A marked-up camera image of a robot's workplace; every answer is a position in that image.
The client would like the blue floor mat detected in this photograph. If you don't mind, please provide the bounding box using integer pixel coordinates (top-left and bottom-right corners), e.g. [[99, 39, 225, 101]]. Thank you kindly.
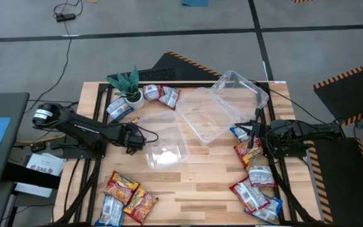
[[181, 0, 210, 8]]

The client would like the black power strip cable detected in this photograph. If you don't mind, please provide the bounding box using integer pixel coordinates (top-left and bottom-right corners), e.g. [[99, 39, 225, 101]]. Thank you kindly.
[[23, 20, 74, 114]]

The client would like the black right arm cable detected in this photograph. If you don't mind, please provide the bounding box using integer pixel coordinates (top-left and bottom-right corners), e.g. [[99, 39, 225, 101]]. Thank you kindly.
[[250, 79, 343, 125]]

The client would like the white flat box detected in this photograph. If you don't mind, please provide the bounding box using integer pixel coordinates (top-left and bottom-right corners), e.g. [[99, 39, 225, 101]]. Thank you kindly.
[[14, 182, 54, 199]]

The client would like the black power adapter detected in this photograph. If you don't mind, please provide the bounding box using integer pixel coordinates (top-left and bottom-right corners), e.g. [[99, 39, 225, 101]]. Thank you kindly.
[[30, 141, 47, 153]]

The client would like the white printed paper sheet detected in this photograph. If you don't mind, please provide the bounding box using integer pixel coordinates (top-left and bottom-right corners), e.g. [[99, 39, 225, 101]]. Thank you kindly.
[[25, 153, 66, 177]]

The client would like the black looped floor cable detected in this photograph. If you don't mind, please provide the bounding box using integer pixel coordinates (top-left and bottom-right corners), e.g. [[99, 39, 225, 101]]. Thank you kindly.
[[53, 0, 84, 16]]

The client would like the green plant in white pot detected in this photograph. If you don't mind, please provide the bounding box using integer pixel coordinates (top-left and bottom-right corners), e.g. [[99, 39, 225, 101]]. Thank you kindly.
[[105, 66, 146, 110]]

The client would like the yellow thin cable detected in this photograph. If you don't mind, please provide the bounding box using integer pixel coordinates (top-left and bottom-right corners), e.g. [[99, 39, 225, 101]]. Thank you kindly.
[[20, 134, 66, 146]]

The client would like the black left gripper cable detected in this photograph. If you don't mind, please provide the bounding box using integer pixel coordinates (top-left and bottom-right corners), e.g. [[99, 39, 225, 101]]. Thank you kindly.
[[136, 125, 159, 144]]

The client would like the black power strip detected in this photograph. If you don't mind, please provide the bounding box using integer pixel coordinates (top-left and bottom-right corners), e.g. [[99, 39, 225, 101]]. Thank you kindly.
[[55, 12, 76, 23]]

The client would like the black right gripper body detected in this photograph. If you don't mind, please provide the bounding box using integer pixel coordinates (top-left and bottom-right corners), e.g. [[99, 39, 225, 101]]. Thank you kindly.
[[246, 107, 273, 149]]

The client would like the small clear plastic bin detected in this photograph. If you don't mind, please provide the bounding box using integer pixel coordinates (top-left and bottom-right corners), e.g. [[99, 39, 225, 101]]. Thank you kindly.
[[138, 110, 191, 172]]

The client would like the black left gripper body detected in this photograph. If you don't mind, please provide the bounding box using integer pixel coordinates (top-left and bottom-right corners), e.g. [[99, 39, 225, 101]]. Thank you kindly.
[[123, 123, 147, 155]]

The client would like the grey desk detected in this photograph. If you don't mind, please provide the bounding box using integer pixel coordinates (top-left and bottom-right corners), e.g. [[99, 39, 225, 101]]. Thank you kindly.
[[0, 91, 30, 187]]

